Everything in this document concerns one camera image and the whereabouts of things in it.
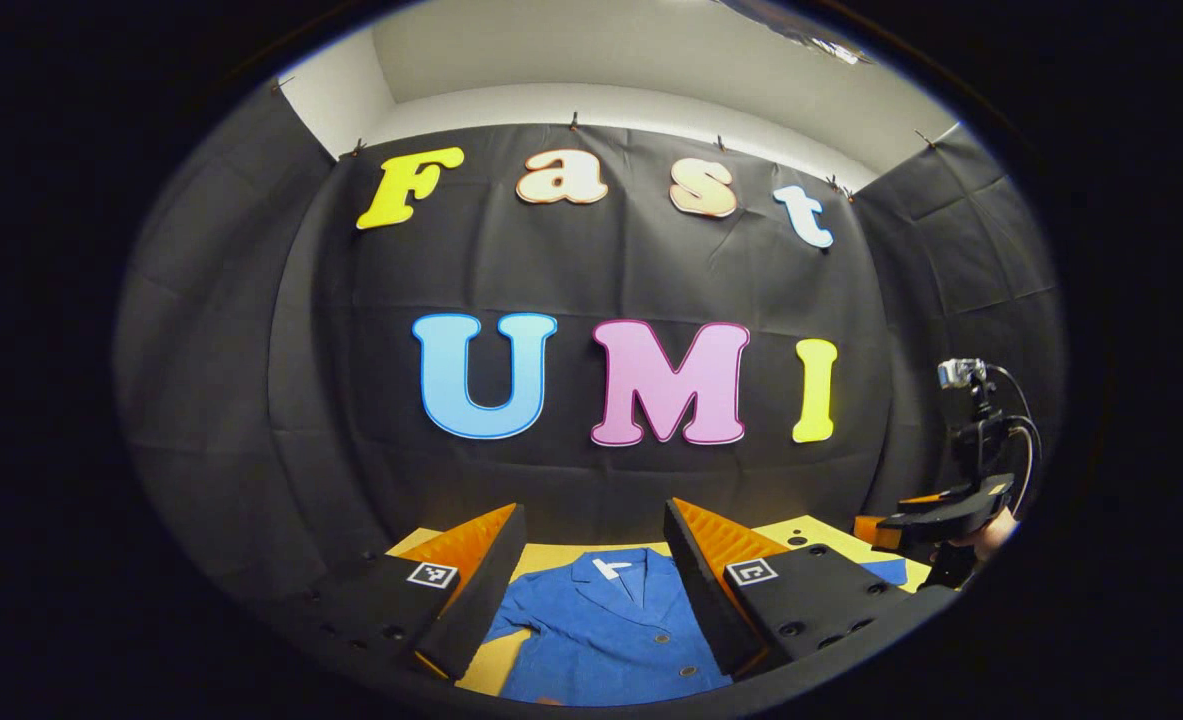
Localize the black backdrop cloth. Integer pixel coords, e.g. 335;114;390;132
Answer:
116;80;1067;601

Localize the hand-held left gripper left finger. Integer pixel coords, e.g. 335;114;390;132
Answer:
281;503;528;683

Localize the black camera cable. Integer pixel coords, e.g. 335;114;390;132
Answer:
986;365;1044;519

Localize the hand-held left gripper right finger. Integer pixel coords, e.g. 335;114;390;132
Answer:
663;497;957;679

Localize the blue shirt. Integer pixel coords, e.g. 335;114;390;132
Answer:
481;547;910;707

